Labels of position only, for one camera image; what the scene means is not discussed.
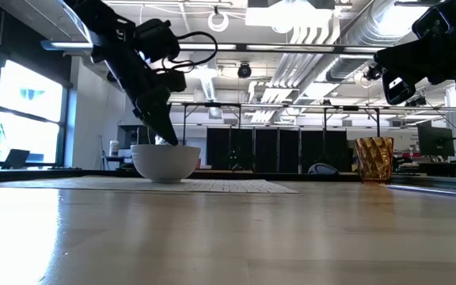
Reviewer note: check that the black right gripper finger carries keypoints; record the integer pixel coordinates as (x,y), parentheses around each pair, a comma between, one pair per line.
(400,95)

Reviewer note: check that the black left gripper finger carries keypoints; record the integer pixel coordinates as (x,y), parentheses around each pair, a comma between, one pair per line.
(143,112)
(158,107)

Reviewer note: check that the white ceramic bowl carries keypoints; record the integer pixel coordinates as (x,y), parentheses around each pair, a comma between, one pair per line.
(164,164)

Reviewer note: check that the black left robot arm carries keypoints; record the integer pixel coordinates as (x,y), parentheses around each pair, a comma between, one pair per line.
(109,35)

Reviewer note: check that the black cabinet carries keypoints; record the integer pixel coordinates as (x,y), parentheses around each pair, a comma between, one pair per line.
(131,136)

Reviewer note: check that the white plastic bottle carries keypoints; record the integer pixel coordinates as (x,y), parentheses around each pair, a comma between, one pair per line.
(114,149)

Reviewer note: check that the black computer monitor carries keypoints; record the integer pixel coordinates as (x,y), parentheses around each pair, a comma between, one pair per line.
(435,141)

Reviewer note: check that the gold faceted cup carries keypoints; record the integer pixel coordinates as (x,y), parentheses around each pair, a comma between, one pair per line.
(374,160)

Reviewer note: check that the beige woven placemat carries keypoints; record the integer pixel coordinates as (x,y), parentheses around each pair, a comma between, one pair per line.
(212,186)

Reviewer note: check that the blue and white ball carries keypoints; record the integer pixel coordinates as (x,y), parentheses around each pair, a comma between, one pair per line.
(323,169)

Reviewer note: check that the black partition screen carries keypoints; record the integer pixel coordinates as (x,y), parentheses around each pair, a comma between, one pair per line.
(267,150)

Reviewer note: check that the dark open laptop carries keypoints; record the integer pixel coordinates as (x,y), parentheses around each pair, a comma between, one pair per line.
(16,158)

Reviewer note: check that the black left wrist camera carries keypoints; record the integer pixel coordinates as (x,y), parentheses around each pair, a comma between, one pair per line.
(175,81)

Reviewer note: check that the black overhead camera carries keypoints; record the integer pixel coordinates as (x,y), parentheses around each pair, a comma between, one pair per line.
(244,71)

